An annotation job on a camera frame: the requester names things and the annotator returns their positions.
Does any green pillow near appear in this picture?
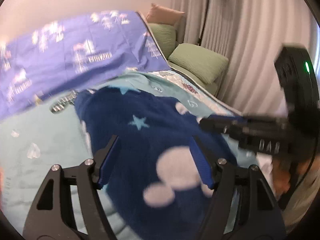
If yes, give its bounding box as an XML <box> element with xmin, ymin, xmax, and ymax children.
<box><xmin>169</xmin><ymin>43</ymin><xmax>229</xmax><ymax>84</ymax></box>

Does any green pillow far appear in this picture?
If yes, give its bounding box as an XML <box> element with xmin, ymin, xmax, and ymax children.
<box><xmin>149</xmin><ymin>23</ymin><xmax>176</xmax><ymax>59</ymax></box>

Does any green pillow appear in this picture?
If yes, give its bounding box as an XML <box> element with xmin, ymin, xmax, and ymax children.
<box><xmin>169</xmin><ymin>43</ymin><xmax>229</xmax><ymax>84</ymax></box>
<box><xmin>149</xmin><ymin>23</ymin><xmax>176</xmax><ymax>59</ymax></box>

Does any purple tree-print bedsheet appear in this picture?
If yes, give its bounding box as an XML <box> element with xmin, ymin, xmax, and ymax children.
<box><xmin>1</xmin><ymin>10</ymin><xmax>169</xmax><ymax>119</ymax></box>

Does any teal printed blanket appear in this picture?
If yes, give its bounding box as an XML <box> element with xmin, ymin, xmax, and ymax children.
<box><xmin>0</xmin><ymin>69</ymin><xmax>258</xmax><ymax>240</ymax></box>

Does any navy fleece patterned garment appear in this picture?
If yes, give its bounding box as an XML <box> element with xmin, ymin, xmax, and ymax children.
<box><xmin>74</xmin><ymin>86</ymin><xmax>237</xmax><ymax>239</ymax></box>

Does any white patterned quilt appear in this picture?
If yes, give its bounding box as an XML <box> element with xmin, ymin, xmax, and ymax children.
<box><xmin>150</xmin><ymin>70</ymin><xmax>242</xmax><ymax>115</ymax></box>

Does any pink pillow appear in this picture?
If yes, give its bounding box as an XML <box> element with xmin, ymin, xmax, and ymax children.
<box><xmin>146</xmin><ymin>3</ymin><xmax>184</xmax><ymax>26</ymax></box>

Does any white curtain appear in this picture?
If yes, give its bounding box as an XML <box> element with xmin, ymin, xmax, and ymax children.
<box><xmin>171</xmin><ymin>0</ymin><xmax>319</xmax><ymax>115</ymax></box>

